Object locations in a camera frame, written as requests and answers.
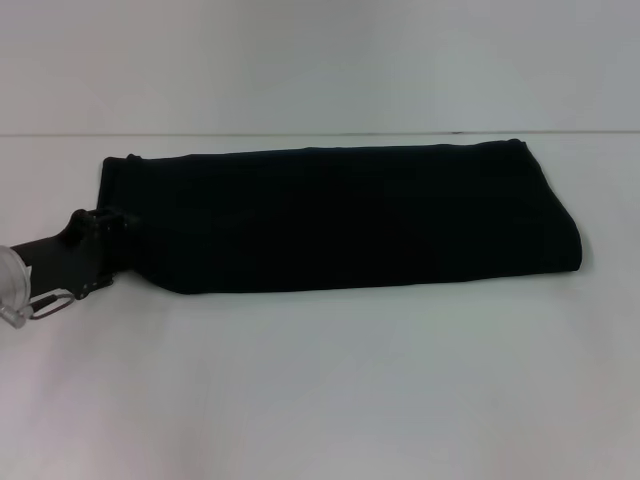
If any dark left wrist cable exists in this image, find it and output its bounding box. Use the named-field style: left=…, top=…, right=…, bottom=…
left=27, top=288, right=76, bottom=321

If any black t-shirt with FREE! print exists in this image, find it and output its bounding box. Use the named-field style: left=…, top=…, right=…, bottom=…
left=97, top=138, right=585, bottom=297

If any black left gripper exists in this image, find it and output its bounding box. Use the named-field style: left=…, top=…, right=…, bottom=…
left=12, top=208, right=126, bottom=302

